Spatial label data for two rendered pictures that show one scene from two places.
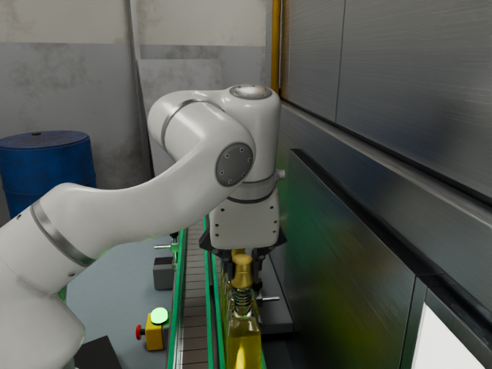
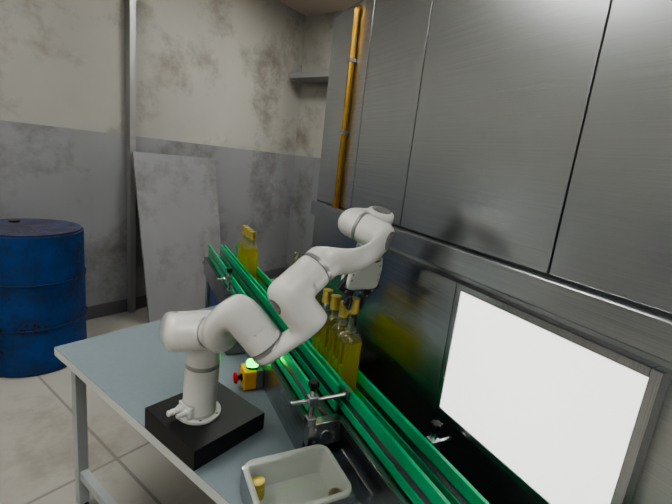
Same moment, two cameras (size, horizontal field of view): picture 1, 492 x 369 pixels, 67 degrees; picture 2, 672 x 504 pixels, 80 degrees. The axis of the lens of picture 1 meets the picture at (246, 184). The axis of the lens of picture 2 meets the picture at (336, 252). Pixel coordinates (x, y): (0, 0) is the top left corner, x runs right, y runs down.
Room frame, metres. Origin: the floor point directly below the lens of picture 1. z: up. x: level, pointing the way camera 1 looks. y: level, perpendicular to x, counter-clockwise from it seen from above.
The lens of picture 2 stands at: (-0.49, 0.45, 1.57)
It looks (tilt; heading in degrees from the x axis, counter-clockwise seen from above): 12 degrees down; 340
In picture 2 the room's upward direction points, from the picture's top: 6 degrees clockwise
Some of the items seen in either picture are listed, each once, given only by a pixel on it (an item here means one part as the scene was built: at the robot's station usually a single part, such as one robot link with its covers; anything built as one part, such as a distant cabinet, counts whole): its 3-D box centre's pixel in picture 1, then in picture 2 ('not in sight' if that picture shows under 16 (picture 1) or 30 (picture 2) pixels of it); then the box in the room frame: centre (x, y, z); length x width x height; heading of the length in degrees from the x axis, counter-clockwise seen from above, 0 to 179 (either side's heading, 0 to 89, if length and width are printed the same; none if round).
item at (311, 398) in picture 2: not in sight; (320, 401); (0.40, 0.12, 0.95); 0.17 x 0.03 x 0.12; 97
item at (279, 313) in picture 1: (250, 244); not in sight; (1.21, -0.01, 0.84); 0.95 x 0.09 x 0.11; 7
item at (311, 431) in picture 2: not in sight; (322, 431); (0.41, 0.10, 0.85); 0.09 x 0.04 x 0.07; 97
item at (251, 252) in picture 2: not in sight; (251, 256); (1.64, 0.15, 1.02); 0.06 x 0.06 x 0.28; 7
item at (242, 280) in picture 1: (241, 271); (353, 305); (0.51, 0.01, 1.17); 0.04 x 0.04 x 0.04
